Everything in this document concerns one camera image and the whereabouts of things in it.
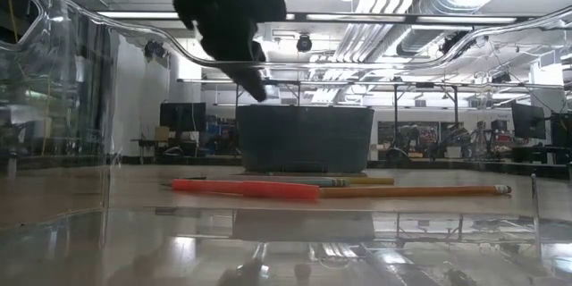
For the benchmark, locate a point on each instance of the teal plastic bin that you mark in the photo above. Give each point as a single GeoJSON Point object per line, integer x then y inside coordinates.
{"type": "Point", "coordinates": [304, 138]}

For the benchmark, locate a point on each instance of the orange highlighter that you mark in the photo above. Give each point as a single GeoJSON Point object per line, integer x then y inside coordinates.
{"type": "Point", "coordinates": [246, 189]}

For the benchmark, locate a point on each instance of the black overhead camera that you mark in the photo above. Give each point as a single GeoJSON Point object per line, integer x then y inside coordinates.
{"type": "Point", "coordinates": [304, 43]}

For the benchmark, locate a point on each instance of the teal pencil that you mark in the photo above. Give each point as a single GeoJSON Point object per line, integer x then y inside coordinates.
{"type": "Point", "coordinates": [333, 182]}

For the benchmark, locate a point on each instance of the clear plastic bin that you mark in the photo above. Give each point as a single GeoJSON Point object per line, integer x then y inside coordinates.
{"type": "Point", "coordinates": [27, 98]}

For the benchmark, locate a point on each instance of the black monitor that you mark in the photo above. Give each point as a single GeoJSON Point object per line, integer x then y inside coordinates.
{"type": "Point", "coordinates": [528, 120]}
{"type": "Point", "coordinates": [562, 129]}
{"type": "Point", "coordinates": [183, 117]}

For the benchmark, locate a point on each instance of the cardboard box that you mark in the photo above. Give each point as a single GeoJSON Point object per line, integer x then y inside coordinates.
{"type": "Point", "coordinates": [162, 133]}

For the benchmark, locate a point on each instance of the black aluminium frame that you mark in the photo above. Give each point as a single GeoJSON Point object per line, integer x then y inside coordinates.
{"type": "Point", "coordinates": [179, 160]}

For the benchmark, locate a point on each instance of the yellow pencil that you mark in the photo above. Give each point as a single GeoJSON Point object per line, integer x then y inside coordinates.
{"type": "Point", "coordinates": [371, 181]}

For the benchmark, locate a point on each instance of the orange pencil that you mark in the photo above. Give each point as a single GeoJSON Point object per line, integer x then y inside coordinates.
{"type": "Point", "coordinates": [415, 190]}

